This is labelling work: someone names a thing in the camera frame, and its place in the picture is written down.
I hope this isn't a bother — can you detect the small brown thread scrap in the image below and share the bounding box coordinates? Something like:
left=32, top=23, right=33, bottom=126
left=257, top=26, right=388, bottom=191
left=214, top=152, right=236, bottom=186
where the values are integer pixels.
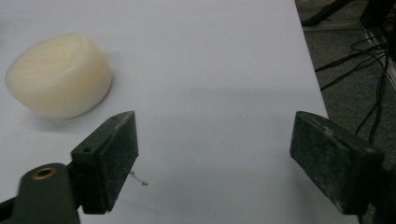
left=129, top=171, right=149, bottom=187

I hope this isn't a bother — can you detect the black cable bundle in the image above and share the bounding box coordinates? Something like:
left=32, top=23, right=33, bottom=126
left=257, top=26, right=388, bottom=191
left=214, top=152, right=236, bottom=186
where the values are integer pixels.
left=315, top=34, right=391, bottom=145

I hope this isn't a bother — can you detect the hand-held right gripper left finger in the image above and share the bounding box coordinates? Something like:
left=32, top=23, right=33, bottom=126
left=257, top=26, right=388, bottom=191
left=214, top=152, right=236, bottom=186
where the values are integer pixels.
left=70, top=110, right=139, bottom=215

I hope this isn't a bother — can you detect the black stand leg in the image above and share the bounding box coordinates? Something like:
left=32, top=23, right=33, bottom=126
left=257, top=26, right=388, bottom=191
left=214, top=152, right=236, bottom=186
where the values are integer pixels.
left=301, top=0, right=356, bottom=27

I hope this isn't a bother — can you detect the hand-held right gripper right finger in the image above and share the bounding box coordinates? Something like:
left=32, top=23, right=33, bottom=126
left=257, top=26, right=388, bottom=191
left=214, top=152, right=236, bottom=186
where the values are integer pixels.
left=289, top=110, right=385, bottom=217

